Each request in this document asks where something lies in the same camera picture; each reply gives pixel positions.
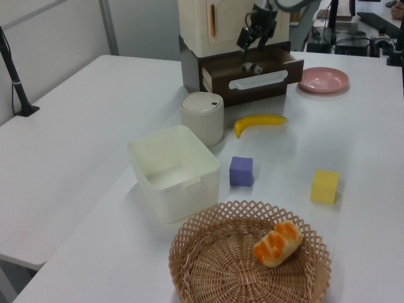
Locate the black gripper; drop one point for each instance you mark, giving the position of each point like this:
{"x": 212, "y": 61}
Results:
{"x": 265, "y": 19}

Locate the small panda toy figure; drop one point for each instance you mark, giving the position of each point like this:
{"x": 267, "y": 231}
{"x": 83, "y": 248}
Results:
{"x": 252, "y": 67}

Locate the beige toy fridge cabinet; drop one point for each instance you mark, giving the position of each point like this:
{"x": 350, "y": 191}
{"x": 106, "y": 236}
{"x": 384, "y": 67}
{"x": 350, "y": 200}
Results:
{"x": 221, "y": 22}

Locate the brown drawer cabinet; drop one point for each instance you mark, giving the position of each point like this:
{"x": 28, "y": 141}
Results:
{"x": 191, "y": 67}

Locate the yellow toy banana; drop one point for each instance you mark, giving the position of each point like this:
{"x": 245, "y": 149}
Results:
{"x": 257, "y": 121}

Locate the orange striped toy bread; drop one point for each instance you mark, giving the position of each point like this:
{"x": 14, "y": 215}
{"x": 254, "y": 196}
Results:
{"x": 277, "y": 244}

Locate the person hand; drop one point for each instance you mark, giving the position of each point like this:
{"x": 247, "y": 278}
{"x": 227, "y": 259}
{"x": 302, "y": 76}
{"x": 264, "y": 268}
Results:
{"x": 398, "y": 10}

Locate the pink plate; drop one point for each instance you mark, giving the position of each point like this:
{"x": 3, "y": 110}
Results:
{"x": 323, "y": 80}

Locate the black monitor stand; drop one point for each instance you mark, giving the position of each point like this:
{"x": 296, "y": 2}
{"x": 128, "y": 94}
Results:
{"x": 333, "y": 14}

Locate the brown wooden box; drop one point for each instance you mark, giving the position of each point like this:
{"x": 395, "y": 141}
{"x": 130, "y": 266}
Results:
{"x": 342, "y": 12}

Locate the small beige lidded bin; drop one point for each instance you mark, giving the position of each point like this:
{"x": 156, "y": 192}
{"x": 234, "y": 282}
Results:
{"x": 203, "y": 118}

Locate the black electronics box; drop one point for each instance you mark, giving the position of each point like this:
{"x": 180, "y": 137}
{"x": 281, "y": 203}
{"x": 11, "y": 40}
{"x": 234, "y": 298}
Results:
{"x": 352, "y": 45}

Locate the black keyboard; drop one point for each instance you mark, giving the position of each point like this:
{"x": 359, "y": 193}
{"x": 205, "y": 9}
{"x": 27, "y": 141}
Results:
{"x": 377, "y": 20}

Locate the purple cube block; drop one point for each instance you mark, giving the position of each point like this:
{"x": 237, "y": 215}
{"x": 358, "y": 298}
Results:
{"x": 241, "y": 172}

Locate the white square plastic container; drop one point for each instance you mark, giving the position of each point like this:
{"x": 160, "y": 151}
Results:
{"x": 176, "y": 176}

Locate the yellow rectangular block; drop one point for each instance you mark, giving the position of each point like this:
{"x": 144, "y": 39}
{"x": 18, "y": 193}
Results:
{"x": 323, "y": 187}

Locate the woven wicker basket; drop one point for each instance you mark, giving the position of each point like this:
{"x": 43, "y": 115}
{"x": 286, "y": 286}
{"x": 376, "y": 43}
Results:
{"x": 227, "y": 271}

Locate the black pole with clamp base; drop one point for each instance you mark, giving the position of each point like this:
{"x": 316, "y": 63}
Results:
{"x": 17, "y": 85}

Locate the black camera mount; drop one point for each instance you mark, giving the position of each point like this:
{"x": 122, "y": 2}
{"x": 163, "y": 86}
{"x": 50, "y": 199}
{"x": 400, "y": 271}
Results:
{"x": 394, "y": 53}

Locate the grey partition post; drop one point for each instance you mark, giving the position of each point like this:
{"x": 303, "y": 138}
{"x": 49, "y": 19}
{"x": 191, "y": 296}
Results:
{"x": 110, "y": 26}

